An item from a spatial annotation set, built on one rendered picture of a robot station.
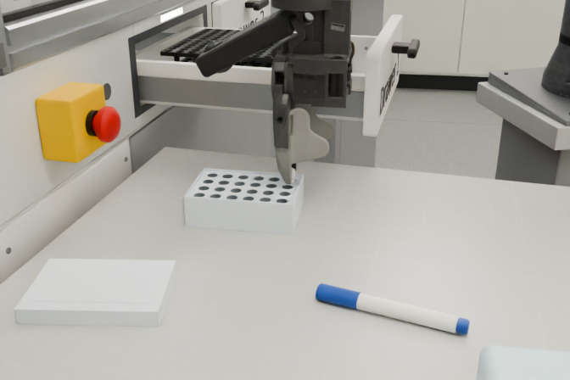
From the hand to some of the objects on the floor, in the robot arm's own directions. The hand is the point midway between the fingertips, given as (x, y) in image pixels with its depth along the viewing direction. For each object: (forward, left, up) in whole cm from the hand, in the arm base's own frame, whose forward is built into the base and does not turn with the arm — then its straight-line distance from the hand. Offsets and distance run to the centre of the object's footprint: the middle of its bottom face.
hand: (285, 165), depth 78 cm
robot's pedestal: (-59, -31, -85) cm, 108 cm away
